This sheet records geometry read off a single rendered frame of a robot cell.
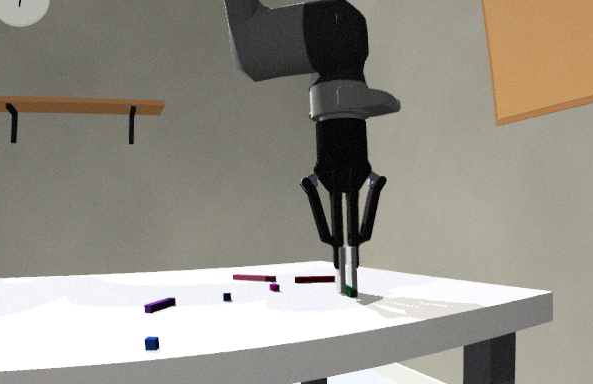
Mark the pink rod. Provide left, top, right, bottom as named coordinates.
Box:
left=233, top=274, right=276, bottom=282

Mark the green rod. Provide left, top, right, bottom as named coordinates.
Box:
left=344, top=284, right=358, bottom=298

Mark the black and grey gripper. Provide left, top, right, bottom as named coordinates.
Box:
left=300, top=118, right=387, bottom=293

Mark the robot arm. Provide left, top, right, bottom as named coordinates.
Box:
left=224, top=0, right=401, bottom=122

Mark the dark red rod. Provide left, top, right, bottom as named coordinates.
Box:
left=295, top=276, right=335, bottom=283

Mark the purple rod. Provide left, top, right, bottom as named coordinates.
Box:
left=144, top=297, right=176, bottom=313

